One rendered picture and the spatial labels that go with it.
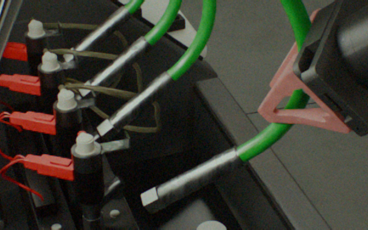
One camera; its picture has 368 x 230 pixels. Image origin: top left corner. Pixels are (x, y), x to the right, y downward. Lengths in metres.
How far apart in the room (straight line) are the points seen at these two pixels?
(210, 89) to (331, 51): 0.59
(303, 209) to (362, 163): 1.66
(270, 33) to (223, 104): 2.17
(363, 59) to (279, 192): 0.43
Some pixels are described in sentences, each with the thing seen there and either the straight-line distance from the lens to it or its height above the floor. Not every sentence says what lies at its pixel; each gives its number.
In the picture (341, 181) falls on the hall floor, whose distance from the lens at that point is 2.52.
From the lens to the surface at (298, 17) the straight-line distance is 0.59.
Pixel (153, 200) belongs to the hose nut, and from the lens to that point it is 0.69.
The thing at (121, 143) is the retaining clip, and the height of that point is 1.10.
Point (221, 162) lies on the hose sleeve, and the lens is 0.66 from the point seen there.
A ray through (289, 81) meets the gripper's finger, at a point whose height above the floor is 1.26.
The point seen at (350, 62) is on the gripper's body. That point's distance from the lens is 0.56.
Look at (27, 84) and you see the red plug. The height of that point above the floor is 1.08.
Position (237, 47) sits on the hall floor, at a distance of 3.16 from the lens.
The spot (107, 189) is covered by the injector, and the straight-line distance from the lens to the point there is 0.80.
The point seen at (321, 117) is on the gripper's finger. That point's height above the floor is 1.22.
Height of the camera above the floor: 1.56
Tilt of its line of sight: 35 degrees down
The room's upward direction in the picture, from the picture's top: 1 degrees counter-clockwise
